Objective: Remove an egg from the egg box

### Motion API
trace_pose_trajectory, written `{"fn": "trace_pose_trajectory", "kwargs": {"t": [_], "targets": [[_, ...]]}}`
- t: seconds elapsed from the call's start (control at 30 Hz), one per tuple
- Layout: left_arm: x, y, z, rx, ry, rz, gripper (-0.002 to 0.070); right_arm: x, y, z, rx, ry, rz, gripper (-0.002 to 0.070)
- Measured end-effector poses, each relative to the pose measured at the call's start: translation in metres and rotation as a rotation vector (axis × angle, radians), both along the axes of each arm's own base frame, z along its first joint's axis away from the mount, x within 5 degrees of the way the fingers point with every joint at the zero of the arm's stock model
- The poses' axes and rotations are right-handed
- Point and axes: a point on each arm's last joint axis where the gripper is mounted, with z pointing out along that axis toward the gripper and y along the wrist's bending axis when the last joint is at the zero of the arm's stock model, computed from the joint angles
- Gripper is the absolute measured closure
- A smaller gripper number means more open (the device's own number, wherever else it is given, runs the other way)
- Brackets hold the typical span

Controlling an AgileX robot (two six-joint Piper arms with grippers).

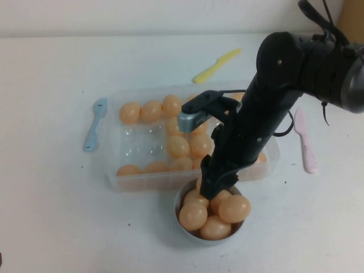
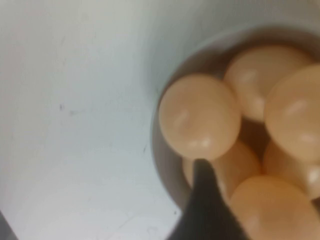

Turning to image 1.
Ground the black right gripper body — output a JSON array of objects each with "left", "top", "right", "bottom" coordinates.
[{"left": 212, "top": 104, "right": 278, "bottom": 173}]

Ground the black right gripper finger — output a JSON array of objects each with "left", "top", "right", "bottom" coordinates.
[
  {"left": 200, "top": 155, "right": 225, "bottom": 201},
  {"left": 223, "top": 169, "right": 242, "bottom": 188}
]

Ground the clear plastic egg box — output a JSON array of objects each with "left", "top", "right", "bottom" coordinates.
[{"left": 104, "top": 82, "right": 282, "bottom": 195}]

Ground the brown cardboard box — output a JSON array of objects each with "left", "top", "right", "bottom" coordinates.
[{"left": 337, "top": 0, "right": 364, "bottom": 46}]

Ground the pale grey round bowl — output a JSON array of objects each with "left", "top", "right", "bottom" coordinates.
[{"left": 173, "top": 179, "right": 246, "bottom": 243}]

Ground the pink plastic knife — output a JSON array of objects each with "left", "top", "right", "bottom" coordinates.
[{"left": 293, "top": 107, "right": 319, "bottom": 174}]

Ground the yellow plastic knife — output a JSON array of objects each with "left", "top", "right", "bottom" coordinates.
[{"left": 192, "top": 48, "right": 242, "bottom": 85}]

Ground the thin black camera cable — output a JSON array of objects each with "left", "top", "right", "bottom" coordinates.
[{"left": 221, "top": 89, "right": 294, "bottom": 138}]

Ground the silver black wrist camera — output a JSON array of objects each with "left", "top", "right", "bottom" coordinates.
[{"left": 177, "top": 90, "right": 228, "bottom": 134}]

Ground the black cable tie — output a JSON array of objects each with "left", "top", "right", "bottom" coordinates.
[{"left": 321, "top": 101, "right": 331, "bottom": 127}]

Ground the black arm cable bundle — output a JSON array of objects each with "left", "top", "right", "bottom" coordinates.
[{"left": 297, "top": 0, "right": 350, "bottom": 46}]

